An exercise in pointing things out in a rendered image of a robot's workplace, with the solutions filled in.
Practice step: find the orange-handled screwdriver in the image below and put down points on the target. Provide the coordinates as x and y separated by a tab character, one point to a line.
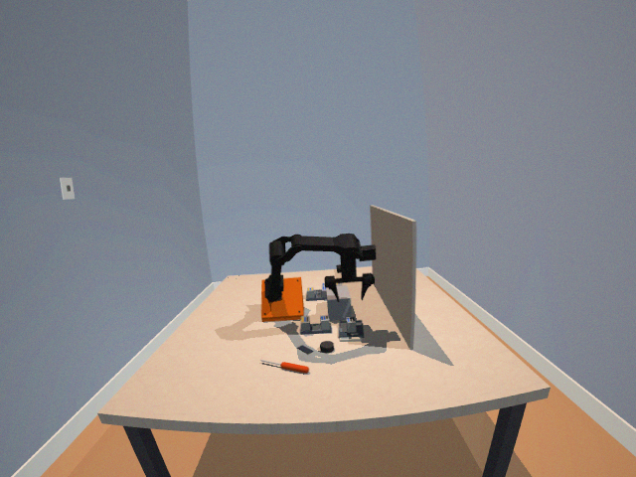
292	367

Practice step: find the beige flat panel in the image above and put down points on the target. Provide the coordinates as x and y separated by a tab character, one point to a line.
394	269

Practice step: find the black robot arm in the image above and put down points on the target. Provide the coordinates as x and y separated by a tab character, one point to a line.
347	245

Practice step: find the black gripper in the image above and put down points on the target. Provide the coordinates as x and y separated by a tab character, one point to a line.
349	275

